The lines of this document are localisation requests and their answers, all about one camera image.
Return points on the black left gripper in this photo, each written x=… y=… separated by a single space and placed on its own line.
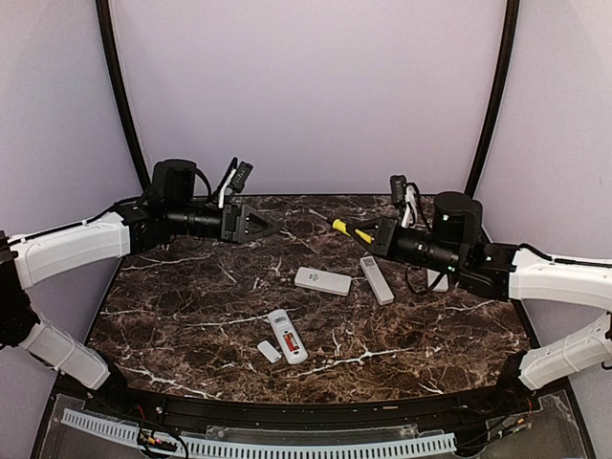
x=231 y=225

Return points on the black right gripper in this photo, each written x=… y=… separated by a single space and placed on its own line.
x=384 y=240

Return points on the white remote with battery bay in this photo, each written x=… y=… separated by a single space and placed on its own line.
x=282 y=325

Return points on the white battery cover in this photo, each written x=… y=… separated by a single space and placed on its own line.
x=269 y=351

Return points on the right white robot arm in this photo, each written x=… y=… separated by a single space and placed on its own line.
x=522 y=273

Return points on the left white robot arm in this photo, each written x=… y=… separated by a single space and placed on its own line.
x=29 y=260

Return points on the slim white QR-code remote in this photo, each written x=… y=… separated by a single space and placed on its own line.
x=376 y=280

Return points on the wide white remote control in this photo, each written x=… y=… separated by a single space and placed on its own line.
x=321 y=281

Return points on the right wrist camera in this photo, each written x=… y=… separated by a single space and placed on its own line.
x=405 y=197

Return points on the small white remote near wall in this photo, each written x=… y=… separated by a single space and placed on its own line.
x=437 y=282

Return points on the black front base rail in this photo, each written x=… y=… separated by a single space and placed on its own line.
x=462 y=411

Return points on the white slotted cable duct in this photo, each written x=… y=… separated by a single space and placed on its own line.
x=225 y=442

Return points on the black enclosure frame post left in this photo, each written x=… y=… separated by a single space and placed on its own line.
x=112 y=58

